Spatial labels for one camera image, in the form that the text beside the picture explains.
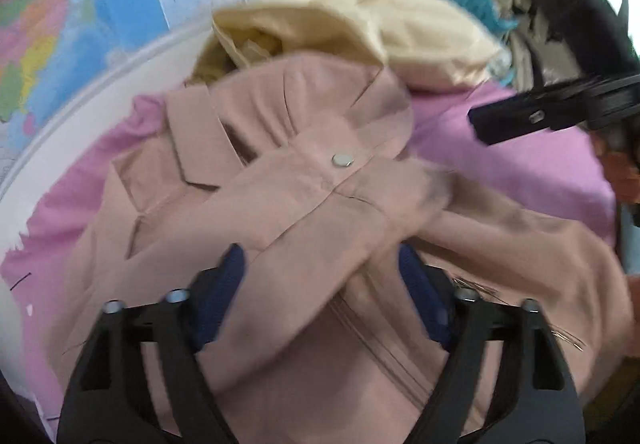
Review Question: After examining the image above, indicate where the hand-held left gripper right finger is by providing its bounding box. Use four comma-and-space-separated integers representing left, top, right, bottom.
397, 244, 587, 444

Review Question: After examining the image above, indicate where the pink coat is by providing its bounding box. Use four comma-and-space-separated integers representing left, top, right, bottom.
50, 51, 637, 444

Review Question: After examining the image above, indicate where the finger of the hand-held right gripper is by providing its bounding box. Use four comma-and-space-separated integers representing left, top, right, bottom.
468, 76, 593, 145

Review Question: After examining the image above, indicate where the cream coat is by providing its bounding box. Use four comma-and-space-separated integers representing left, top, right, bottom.
192, 0, 504, 90

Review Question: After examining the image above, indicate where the blue perforated plastic basket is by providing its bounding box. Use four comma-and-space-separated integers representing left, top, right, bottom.
425, 0, 517, 32

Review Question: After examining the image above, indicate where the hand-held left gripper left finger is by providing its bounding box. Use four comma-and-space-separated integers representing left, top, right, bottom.
56, 244, 247, 444

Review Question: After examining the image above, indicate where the pink daisy print bedsheet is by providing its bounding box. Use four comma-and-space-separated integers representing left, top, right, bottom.
0, 82, 619, 425

